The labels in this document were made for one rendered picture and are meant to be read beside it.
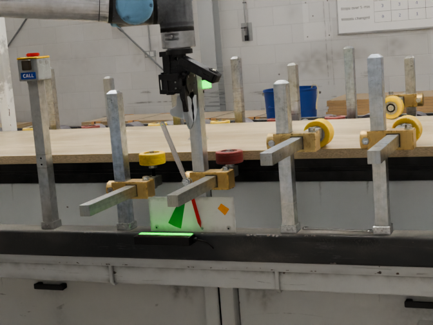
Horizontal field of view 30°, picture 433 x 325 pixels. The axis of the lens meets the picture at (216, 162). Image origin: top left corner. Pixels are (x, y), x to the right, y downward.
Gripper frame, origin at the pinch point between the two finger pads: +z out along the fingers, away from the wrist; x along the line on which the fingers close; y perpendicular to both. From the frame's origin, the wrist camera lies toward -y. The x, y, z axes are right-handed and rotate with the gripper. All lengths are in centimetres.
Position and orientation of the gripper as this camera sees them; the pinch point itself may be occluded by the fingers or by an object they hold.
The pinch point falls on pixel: (192, 124)
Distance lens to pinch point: 216.5
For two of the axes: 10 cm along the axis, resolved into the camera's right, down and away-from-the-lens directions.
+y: -9.3, 0.2, 3.7
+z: 0.8, 9.9, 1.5
